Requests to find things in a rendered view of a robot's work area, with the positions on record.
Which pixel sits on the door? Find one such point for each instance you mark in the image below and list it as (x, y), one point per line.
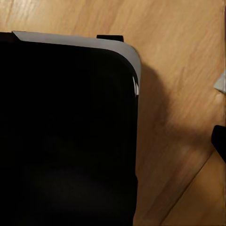
(204, 201)

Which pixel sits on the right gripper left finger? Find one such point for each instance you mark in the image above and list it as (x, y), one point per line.
(11, 142)

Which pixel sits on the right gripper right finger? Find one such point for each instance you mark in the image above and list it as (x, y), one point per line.
(218, 140)

